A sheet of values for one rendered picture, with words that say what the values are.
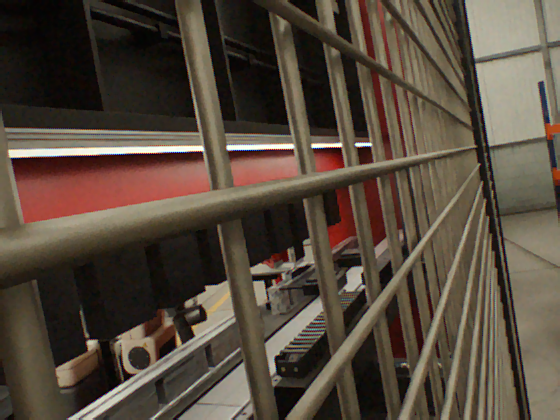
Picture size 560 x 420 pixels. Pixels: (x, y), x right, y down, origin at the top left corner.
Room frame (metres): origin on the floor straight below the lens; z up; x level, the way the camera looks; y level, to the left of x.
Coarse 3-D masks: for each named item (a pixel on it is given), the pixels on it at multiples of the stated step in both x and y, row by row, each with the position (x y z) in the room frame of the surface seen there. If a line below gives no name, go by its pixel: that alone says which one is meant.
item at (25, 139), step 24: (24, 144) 0.60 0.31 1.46; (48, 144) 0.63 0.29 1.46; (72, 144) 0.66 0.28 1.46; (96, 144) 0.70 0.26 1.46; (120, 144) 0.75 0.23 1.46; (144, 144) 0.80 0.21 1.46; (168, 144) 0.86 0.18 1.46; (192, 144) 0.93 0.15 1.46; (240, 144) 1.10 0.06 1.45; (264, 144) 1.22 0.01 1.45; (288, 144) 1.36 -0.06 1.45
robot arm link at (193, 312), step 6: (192, 306) 1.69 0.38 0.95; (198, 306) 1.68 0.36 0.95; (168, 312) 1.68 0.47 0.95; (174, 312) 1.68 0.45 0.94; (186, 312) 1.69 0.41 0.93; (192, 312) 1.68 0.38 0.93; (198, 312) 1.67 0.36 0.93; (204, 312) 1.70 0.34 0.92; (186, 318) 1.68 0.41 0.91; (192, 318) 1.67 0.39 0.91; (198, 318) 1.67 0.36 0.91; (204, 318) 1.68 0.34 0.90; (192, 324) 1.68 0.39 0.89
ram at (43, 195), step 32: (32, 160) 0.83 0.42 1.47; (64, 160) 0.89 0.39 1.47; (96, 160) 0.96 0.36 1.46; (128, 160) 1.05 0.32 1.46; (160, 160) 1.15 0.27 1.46; (192, 160) 1.27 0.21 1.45; (256, 160) 1.60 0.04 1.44; (288, 160) 1.84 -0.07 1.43; (320, 160) 2.17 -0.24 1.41; (32, 192) 0.82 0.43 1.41; (64, 192) 0.88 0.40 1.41; (96, 192) 0.95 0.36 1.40; (128, 192) 1.03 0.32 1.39; (160, 192) 1.13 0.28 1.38; (192, 192) 1.24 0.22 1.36
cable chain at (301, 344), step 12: (348, 300) 1.10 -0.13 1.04; (360, 300) 1.13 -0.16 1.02; (348, 312) 1.04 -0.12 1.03; (312, 324) 0.97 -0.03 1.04; (324, 324) 0.96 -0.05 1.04; (300, 336) 0.91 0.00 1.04; (312, 336) 0.90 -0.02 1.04; (324, 336) 0.90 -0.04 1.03; (288, 348) 0.86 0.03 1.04; (300, 348) 0.85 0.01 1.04; (312, 348) 0.84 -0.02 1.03; (324, 348) 0.89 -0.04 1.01; (276, 360) 0.82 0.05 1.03; (288, 360) 0.83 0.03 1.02; (300, 360) 0.80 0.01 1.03; (312, 360) 0.83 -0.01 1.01; (276, 372) 0.82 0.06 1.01; (288, 372) 0.81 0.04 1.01; (300, 372) 0.80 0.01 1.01
